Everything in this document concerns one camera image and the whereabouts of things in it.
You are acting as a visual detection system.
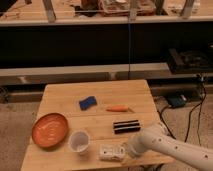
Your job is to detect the cluttered tray on shelf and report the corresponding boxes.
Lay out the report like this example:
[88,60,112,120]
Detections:
[98,0,156,16]

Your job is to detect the black power adapter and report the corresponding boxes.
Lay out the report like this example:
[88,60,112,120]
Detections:
[166,95,186,108]

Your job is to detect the clear plastic cup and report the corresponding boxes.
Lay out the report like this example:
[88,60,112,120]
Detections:
[68,130,90,155]

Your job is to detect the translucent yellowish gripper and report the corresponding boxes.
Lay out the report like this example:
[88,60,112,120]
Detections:
[122,143,136,165]

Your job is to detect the blue sponge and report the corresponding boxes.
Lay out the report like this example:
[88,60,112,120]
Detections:
[79,96,97,110]

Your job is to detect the black cable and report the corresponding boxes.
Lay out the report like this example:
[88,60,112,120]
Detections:
[159,74,208,144]

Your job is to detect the wooden table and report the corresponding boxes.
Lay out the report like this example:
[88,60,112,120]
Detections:
[21,80,173,171]

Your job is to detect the blue vertical cable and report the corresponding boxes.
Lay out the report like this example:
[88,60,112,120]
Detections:
[127,19,132,80]

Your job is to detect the black striped block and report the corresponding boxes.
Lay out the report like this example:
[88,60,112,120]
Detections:
[113,120,141,134]

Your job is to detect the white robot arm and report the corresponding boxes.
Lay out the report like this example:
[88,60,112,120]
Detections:
[123,122,213,171]

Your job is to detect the orange carrot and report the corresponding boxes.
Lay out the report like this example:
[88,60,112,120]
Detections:
[106,105,134,113]

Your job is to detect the black equipment box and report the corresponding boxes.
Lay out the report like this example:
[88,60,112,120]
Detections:
[167,48,213,74]

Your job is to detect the white plastic bottle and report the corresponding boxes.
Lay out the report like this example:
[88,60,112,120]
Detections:
[99,144,125,162]

